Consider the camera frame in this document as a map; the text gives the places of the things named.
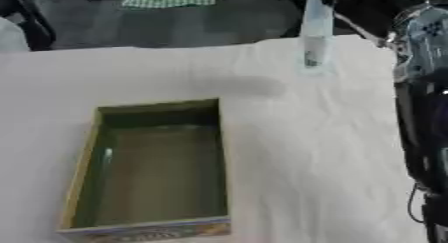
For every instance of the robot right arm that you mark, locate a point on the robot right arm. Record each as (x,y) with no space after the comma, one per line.
(424,47)

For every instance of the black chair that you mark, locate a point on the black chair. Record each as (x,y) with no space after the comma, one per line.
(36,27)

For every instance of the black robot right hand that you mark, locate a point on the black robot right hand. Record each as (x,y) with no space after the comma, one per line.
(373,3)

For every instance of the white rounded object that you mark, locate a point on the white rounded object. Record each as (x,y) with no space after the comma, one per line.
(11,37)

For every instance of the clear plastic bottle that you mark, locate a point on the clear plastic bottle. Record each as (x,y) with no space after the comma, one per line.
(315,37)

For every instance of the open cardboard box green inside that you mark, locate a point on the open cardboard box green inside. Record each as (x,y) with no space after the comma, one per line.
(157,173)

